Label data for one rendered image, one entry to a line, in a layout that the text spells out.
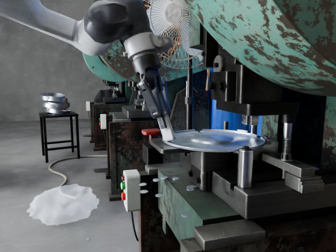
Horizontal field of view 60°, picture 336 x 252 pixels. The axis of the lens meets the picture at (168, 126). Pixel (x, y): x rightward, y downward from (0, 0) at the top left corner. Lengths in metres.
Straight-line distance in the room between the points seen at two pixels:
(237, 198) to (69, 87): 6.81
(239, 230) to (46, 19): 0.69
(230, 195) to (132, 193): 0.42
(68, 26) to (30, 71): 6.58
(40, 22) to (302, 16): 0.64
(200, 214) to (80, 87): 6.77
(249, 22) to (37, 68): 7.10
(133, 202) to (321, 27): 0.83
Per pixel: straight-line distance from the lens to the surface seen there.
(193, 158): 0.86
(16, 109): 7.52
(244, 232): 0.66
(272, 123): 1.11
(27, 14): 0.79
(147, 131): 1.10
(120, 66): 2.09
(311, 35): 0.38
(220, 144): 0.79
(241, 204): 0.70
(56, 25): 0.86
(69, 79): 7.35
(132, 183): 1.03
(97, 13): 0.77
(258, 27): 0.41
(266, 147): 0.86
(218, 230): 0.65
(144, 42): 0.79
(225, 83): 0.80
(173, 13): 1.61
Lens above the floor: 0.95
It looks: 9 degrees down
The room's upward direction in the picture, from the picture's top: straight up
